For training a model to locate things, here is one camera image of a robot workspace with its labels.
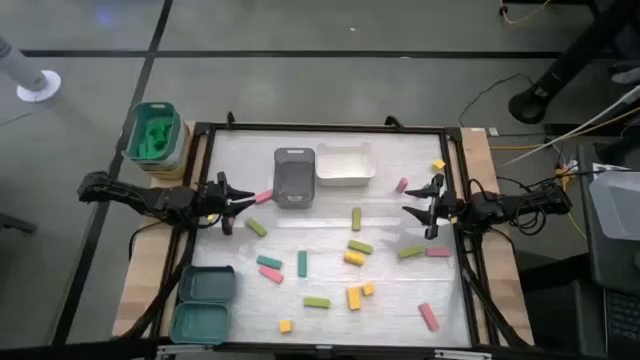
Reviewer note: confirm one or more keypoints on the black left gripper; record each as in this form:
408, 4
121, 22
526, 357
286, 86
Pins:
215, 200

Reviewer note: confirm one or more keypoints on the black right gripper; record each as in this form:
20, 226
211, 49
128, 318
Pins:
445, 207

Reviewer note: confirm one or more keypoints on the pink rectangular block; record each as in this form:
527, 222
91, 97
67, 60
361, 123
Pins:
271, 274
401, 185
429, 317
265, 196
438, 252

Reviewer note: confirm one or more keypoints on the green rectangular block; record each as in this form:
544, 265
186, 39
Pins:
356, 219
317, 302
360, 247
256, 227
411, 252

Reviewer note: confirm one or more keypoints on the teal rectangular block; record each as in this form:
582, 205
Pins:
269, 262
302, 263

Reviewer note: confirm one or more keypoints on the yellow rectangular block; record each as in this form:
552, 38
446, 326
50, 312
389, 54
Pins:
354, 298
354, 258

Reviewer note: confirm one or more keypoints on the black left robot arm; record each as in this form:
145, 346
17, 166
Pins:
150, 197

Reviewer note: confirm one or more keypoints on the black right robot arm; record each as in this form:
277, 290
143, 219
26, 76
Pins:
500, 205

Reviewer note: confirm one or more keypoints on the pile of green blocks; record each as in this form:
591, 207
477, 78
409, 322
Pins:
156, 137

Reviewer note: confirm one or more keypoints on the small yellow cube block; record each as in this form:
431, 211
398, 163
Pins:
438, 164
285, 326
368, 289

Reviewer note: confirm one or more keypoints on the grey plastic bin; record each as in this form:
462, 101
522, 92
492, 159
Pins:
294, 175

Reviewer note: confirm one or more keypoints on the yellow stacked bin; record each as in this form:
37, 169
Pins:
172, 174

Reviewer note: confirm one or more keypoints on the white plastic bin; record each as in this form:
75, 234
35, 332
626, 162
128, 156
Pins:
345, 167

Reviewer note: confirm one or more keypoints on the teal plastic bin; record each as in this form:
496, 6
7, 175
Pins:
200, 323
207, 285

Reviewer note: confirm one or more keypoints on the teal stacked bin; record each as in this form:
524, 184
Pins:
145, 111

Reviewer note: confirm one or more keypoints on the yellow plug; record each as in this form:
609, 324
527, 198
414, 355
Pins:
562, 173

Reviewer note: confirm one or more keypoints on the grey plastic container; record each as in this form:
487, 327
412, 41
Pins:
617, 205

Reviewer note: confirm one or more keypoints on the black floor stand foot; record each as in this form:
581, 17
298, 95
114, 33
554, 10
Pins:
17, 225

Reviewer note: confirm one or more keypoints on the white pole with round base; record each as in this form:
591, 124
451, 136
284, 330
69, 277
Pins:
37, 86

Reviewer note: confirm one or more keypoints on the black keyboard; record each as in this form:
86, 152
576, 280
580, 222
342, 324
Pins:
625, 320

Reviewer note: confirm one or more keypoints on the person's foot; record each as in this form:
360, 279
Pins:
626, 75

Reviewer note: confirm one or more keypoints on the black metal table frame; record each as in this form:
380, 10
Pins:
260, 128

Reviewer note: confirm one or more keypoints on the black pedestal stand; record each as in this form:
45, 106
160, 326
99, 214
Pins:
530, 105

